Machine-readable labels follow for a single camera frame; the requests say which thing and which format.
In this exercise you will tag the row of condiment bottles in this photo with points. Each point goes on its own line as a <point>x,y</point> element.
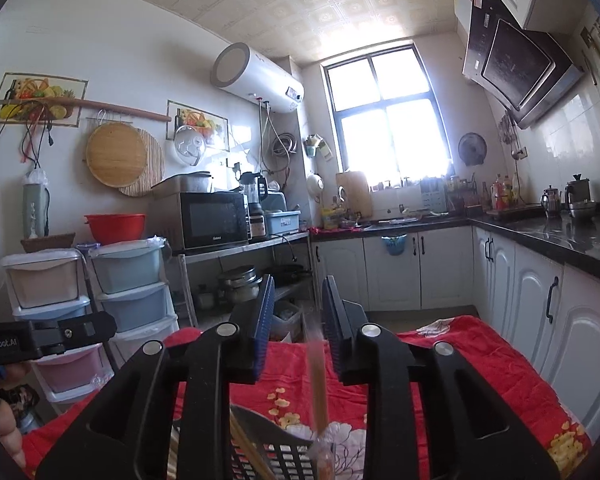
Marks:
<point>502,195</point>

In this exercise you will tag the red plastic basin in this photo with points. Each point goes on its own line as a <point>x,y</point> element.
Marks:
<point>115,227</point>

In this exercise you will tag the clear chopstick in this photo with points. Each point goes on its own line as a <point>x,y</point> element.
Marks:
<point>325,460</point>

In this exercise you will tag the kitchen window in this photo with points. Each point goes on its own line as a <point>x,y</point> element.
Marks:
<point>385,120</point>

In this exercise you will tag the black microwave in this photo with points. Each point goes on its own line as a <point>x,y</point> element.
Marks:
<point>215,220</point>

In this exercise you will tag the red floral blanket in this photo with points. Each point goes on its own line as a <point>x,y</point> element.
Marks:
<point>460,385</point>

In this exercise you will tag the glass blender jug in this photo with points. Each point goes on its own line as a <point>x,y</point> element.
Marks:
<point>253,190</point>

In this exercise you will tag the white water heater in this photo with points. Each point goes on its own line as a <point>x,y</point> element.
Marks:
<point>252,72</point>

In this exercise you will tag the blurred wooden chopstick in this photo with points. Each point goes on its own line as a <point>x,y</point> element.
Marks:
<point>319,385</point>

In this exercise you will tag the white kitchen cabinets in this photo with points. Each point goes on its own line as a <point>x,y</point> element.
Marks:
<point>440,270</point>

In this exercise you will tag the person's left hand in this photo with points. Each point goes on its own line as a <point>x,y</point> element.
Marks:
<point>7,435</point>

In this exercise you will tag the black countertop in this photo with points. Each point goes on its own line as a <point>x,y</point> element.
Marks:
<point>555,240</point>

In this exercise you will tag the woven basket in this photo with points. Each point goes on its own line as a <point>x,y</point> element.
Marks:
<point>47,243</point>

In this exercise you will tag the small steel kettle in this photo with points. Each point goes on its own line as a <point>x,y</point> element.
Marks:
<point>551,202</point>

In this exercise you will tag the long wooden rolling pin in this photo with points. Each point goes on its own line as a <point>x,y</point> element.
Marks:
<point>105,106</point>

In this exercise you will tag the glass pot lid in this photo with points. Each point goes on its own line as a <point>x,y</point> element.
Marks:
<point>192,145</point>

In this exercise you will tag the green wall holder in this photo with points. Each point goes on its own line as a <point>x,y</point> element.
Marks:
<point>316,147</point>

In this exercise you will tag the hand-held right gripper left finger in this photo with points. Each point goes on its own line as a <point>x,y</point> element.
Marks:
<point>265,330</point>

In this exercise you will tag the wooden cutting board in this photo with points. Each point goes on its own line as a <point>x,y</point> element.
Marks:
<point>355,192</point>

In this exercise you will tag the round woven mat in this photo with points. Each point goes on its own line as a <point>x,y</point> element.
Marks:
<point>155,170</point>

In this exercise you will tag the metal shelf rack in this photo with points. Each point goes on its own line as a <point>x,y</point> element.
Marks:
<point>280,240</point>

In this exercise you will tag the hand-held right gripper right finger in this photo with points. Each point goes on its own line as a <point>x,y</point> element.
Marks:
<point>330,330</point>

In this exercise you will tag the grey-blue drawer tower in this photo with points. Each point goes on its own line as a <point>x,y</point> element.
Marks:
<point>130,270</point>

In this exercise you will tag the black range hood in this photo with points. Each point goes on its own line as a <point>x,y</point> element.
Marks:
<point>520,60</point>

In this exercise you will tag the grey storage organizer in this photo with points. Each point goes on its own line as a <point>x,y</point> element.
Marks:
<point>432,195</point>

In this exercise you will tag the blue hanging bin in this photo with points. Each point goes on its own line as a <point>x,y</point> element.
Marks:
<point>394,246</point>

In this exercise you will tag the stacked steel pots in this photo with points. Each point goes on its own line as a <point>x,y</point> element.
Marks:
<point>240,282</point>

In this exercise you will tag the hanging kitchen utensils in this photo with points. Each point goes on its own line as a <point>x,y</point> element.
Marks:
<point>510,135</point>

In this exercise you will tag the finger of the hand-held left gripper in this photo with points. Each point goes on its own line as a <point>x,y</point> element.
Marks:
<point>92,329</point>

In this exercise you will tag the round bamboo board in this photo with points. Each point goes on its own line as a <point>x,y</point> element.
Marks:
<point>115,155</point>

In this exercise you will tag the white drawer tower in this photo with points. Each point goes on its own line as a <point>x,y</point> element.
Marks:
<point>40,285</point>

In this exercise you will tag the steamer pot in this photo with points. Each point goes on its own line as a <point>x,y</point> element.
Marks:
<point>182,183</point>

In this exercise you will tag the dark green utensil basket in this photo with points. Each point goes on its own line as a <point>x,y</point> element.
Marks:
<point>275,435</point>

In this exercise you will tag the grey-green bottle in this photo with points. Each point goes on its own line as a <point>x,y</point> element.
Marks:
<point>34,210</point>

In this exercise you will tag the black frying pan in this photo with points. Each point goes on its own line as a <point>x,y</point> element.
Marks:
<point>290,272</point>

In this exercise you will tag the small black fan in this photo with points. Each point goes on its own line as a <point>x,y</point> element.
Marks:
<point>472,149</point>

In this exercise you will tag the grey plastic tub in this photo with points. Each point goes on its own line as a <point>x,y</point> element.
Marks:
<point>282,222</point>

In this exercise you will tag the small fruit wall poster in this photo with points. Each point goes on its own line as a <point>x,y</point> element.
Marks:
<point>197,117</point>

